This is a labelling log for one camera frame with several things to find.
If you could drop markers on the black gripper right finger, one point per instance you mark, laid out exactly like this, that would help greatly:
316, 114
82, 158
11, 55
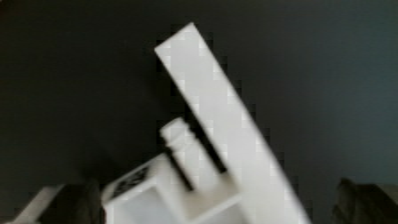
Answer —
366, 205

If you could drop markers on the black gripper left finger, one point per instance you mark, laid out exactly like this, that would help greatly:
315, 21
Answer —
66, 204

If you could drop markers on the white chair seat block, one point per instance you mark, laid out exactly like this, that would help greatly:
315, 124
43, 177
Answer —
178, 189

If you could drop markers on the white L-shaped fence rail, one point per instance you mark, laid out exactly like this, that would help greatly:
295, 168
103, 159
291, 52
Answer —
268, 198

